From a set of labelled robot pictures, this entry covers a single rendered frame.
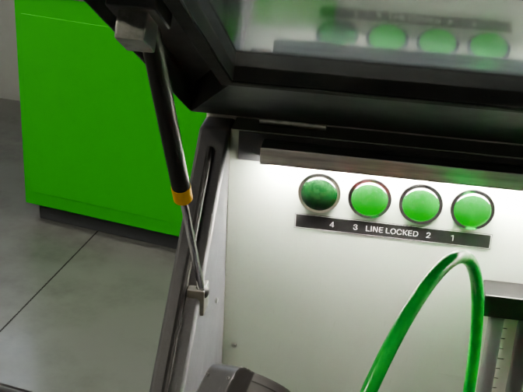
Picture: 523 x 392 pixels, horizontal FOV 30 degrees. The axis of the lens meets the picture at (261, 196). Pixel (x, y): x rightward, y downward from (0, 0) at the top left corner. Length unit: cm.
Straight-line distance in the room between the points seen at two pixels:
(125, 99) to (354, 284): 263
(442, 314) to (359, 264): 12
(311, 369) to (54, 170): 287
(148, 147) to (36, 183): 58
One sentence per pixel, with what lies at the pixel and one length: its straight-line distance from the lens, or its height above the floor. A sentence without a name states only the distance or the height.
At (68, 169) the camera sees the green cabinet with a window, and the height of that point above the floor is 27.
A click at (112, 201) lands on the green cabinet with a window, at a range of 396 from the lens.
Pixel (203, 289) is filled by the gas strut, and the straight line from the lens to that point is 107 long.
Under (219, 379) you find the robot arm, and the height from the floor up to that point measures 141.
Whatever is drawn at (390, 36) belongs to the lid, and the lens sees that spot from 81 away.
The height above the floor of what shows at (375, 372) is 138.
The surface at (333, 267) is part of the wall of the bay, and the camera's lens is 121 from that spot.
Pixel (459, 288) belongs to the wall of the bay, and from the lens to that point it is 122.
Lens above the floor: 186
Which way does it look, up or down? 25 degrees down
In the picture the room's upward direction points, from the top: 3 degrees clockwise
